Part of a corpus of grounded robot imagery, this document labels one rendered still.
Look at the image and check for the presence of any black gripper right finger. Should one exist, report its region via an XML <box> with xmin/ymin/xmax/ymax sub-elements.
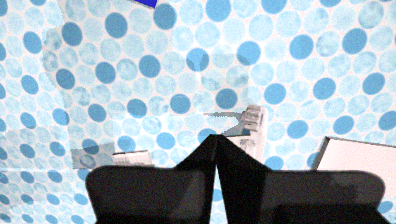
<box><xmin>216</xmin><ymin>134</ymin><xmax>386</xmax><ymax>224</ymax></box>

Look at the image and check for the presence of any dark blue flat block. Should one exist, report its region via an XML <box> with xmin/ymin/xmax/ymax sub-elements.
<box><xmin>135</xmin><ymin>0</ymin><xmax>157</xmax><ymax>8</ymax></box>

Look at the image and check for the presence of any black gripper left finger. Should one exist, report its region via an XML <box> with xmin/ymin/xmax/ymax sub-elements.
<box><xmin>85</xmin><ymin>134</ymin><xmax>217</xmax><ymax>224</ymax></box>

